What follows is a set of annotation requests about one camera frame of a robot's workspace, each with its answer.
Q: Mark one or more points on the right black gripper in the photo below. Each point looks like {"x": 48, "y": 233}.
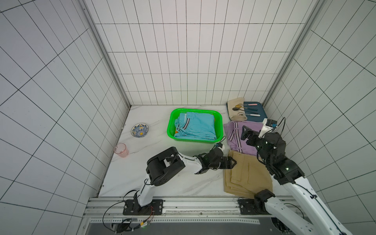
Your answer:
{"x": 255, "y": 138}

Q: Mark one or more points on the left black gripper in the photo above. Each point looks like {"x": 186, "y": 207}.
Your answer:
{"x": 229, "y": 166}

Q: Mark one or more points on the beige pants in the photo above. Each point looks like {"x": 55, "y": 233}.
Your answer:
{"x": 248, "y": 177}

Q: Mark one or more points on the purple pants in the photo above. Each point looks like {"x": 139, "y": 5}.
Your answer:
{"x": 233, "y": 131}

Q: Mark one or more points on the teal pants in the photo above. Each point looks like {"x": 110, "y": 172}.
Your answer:
{"x": 195, "y": 126}

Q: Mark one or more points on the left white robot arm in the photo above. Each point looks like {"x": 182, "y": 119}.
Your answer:
{"x": 164, "y": 166}

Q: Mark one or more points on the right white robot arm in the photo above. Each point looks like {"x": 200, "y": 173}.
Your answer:
{"x": 321, "y": 220}

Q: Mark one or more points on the beige folded cloth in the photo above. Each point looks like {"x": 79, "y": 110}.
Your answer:
{"x": 233, "y": 115}

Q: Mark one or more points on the green plastic basket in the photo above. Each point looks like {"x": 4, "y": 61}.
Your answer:
{"x": 217, "y": 124}

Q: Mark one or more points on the dark teal tray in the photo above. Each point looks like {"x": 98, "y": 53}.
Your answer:
{"x": 260, "y": 110}

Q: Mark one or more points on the blue patterned ceramic bowl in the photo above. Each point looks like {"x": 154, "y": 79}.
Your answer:
{"x": 139, "y": 130}

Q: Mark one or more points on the pink plastic cup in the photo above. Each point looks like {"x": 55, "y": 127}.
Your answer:
{"x": 121, "y": 150}

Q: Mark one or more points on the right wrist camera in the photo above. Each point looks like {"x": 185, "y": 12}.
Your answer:
{"x": 269, "y": 126}

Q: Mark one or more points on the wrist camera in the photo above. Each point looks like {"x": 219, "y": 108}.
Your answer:
{"x": 220, "y": 146}
{"x": 269, "y": 126}

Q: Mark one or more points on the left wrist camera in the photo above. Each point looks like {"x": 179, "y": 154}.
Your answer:
{"x": 220, "y": 146}

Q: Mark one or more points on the white handled spoon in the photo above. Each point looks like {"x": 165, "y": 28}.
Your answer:
{"x": 249, "y": 114}

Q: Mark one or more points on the dark teal handled spoon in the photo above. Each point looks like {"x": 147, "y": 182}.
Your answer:
{"x": 244, "y": 109}

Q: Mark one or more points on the pink handled spoon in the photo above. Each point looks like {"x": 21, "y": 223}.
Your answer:
{"x": 251, "y": 105}

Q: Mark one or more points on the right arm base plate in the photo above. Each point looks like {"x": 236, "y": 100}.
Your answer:
{"x": 250, "y": 207}

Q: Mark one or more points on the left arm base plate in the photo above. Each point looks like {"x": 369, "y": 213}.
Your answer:
{"x": 132, "y": 207}

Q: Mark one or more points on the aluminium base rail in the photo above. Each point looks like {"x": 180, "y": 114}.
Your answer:
{"x": 177, "y": 209}

